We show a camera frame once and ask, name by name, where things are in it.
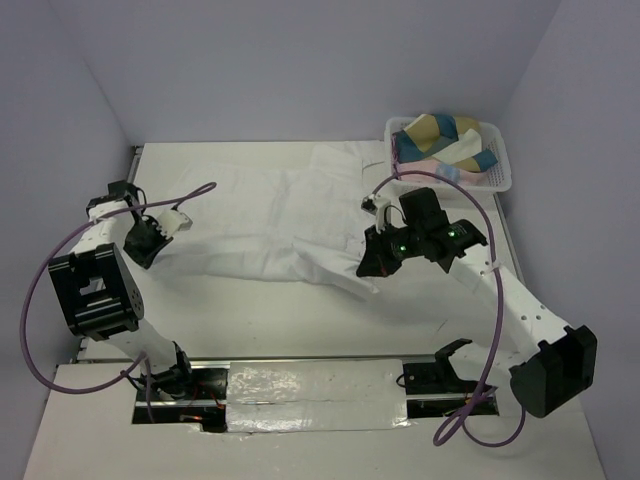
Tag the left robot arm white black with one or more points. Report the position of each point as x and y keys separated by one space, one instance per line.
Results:
x=99 y=296

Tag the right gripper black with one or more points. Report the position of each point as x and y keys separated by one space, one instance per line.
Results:
x=376 y=261

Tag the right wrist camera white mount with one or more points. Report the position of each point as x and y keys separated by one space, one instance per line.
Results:
x=379 y=207

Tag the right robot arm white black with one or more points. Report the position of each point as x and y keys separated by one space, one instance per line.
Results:
x=558 y=359

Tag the pink shirt in basket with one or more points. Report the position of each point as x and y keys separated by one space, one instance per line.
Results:
x=466 y=166

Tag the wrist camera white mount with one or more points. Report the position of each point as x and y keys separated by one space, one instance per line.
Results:
x=379 y=207
x=172 y=221

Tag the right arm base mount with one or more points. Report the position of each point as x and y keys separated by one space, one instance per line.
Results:
x=433 y=389

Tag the white plastic basket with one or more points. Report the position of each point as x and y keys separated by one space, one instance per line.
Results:
x=498 y=179

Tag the silver foil tape panel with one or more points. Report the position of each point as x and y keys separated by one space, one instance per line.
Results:
x=315 y=396

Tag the colourful patchwork shirt in basket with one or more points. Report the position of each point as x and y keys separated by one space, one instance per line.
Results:
x=432 y=133

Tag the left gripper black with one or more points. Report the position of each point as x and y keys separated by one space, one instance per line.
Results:
x=145 y=258

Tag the white long sleeve shirt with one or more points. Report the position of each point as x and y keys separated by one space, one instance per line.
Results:
x=281 y=225

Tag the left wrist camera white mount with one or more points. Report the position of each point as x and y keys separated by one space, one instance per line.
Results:
x=172 y=221

